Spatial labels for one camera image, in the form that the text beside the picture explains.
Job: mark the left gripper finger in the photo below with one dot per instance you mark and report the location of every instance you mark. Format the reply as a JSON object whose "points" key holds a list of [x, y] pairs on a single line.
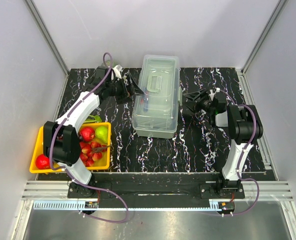
{"points": [[129, 79], [135, 90]]}

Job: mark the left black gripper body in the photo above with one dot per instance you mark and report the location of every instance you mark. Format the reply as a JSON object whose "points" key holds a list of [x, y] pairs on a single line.
{"points": [[125, 88]]}

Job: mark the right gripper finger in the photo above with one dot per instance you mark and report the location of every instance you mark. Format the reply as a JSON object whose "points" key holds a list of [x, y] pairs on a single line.
{"points": [[193, 107], [197, 95]]}

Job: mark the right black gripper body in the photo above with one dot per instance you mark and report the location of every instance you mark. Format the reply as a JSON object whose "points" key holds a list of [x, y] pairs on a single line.
{"points": [[199, 100]]}

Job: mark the translucent plastic tool box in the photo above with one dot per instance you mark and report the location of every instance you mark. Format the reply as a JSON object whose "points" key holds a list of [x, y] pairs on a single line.
{"points": [[160, 74]]}

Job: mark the blue screwdriver long shaft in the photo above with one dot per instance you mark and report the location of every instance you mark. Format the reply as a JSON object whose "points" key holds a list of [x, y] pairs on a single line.
{"points": [[145, 99]]}

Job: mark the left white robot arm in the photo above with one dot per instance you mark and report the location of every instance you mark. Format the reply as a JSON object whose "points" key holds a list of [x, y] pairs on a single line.
{"points": [[60, 137]]}

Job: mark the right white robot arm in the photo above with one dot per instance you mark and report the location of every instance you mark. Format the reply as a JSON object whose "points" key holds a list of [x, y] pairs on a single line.
{"points": [[244, 129]]}

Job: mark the green melon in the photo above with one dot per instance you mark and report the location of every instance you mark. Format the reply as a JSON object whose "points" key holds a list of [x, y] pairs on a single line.
{"points": [[107, 64]]}

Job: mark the green celery stalk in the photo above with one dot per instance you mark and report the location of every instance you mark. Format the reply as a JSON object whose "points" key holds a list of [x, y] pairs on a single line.
{"points": [[93, 119]]}

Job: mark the black marble mat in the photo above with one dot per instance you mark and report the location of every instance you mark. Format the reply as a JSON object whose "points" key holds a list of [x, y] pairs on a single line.
{"points": [[195, 147]]}

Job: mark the green pear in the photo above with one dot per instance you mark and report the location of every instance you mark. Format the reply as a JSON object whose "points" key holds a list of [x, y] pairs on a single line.
{"points": [[102, 133]]}

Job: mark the red apple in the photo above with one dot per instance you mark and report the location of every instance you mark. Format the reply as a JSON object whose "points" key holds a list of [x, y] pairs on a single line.
{"points": [[87, 134]]}

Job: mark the red cherry bunch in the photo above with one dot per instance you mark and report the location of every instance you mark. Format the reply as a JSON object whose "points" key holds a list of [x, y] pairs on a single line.
{"points": [[92, 153]]}

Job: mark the yellow fruit bin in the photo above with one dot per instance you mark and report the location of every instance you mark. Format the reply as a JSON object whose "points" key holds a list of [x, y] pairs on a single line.
{"points": [[101, 164]]}

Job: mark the red pomegranate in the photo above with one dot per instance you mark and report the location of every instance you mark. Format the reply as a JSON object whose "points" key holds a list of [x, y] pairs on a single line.
{"points": [[42, 162]]}

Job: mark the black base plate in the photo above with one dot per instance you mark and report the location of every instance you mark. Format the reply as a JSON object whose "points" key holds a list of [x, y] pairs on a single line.
{"points": [[200, 185]]}

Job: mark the aluminium frame rail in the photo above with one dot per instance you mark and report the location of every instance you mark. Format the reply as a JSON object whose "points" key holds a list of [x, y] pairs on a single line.
{"points": [[57, 195]]}

